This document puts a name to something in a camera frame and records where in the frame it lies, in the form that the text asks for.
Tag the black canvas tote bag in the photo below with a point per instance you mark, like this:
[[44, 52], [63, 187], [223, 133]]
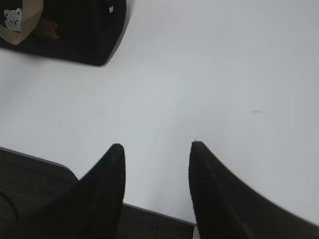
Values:
[[84, 31]]

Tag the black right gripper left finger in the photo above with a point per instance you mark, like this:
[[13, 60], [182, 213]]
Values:
[[90, 209]]

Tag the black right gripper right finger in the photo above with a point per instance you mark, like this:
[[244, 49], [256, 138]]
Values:
[[227, 208]]

